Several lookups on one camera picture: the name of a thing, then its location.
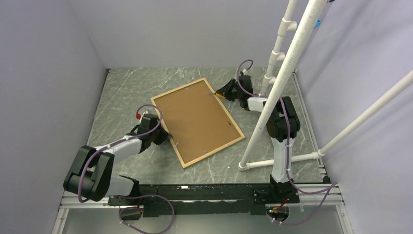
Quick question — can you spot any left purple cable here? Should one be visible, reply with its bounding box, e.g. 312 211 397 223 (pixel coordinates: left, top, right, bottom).
77 104 164 204

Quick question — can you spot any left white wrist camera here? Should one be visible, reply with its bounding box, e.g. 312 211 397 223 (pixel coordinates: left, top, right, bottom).
136 111 153 121

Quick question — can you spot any aluminium frame rail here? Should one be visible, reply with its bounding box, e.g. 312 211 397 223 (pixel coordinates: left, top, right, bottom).
52 183 354 234

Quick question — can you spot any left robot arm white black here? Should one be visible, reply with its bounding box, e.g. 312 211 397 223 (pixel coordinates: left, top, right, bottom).
63 113 171 205

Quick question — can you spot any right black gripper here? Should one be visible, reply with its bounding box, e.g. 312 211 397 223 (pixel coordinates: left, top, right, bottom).
216 78 243 101

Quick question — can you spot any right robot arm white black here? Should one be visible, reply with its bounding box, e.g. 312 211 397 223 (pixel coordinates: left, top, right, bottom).
215 75 300 202

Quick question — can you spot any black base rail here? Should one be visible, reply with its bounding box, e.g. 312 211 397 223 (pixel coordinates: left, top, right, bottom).
108 183 300 217

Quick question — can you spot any white PVC pipe stand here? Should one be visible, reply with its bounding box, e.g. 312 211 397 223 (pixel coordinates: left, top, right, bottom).
238 0 413 171

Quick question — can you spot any green wooden picture frame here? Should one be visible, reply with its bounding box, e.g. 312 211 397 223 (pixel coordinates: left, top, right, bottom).
151 78 245 168

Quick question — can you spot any orange handled screwdriver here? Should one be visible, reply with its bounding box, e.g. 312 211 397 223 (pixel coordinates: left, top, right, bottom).
210 93 226 98

